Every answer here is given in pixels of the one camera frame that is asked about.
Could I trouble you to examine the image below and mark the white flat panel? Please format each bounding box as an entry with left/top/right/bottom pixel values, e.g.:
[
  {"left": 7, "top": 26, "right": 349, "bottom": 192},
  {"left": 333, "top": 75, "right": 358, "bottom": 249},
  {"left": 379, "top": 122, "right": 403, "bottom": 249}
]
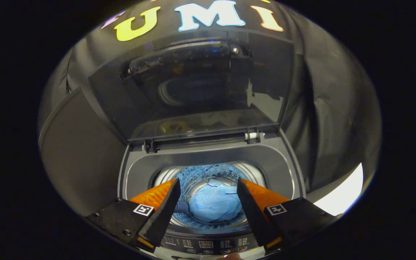
[{"left": 313, "top": 162, "right": 364, "bottom": 216}]

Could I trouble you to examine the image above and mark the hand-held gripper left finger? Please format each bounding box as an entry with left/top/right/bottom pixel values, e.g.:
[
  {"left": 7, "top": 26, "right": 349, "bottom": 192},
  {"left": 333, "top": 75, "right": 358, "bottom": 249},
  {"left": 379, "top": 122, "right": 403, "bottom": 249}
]
[{"left": 87, "top": 178, "right": 182, "bottom": 253}]

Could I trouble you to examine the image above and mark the glass washing machine lid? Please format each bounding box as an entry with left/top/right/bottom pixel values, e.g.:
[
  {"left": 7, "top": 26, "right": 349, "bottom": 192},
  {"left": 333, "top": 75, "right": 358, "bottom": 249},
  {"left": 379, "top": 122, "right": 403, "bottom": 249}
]
[{"left": 87, "top": 29, "right": 295, "bottom": 143}]

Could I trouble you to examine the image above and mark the dark grey washing machine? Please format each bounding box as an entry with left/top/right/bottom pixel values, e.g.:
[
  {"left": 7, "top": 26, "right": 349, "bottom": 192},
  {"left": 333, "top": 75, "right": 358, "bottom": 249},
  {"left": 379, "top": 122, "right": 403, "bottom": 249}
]
[{"left": 117, "top": 130, "right": 307, "bottom": 260}]

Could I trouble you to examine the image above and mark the grey cabinet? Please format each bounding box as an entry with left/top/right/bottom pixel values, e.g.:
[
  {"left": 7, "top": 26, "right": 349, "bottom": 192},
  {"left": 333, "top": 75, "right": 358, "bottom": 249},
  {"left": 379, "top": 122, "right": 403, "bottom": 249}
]
[{"left": 38, "top": 87, "right": 129, "bottom": 217}]

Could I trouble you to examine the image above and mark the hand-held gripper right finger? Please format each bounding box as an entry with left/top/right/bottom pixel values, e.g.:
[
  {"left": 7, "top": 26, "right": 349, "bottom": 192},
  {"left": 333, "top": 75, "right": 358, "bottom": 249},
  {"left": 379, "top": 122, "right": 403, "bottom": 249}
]
[{"left": 237, "top": 178, "right": 339, "bottom": 254}]

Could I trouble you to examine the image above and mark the light blue polo shirt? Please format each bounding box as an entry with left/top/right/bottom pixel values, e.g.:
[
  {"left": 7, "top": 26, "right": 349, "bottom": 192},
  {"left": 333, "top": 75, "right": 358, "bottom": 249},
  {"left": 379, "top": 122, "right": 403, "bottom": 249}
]
[{"left": 188, "top": 179, "right": 243, "bottom": 223}]

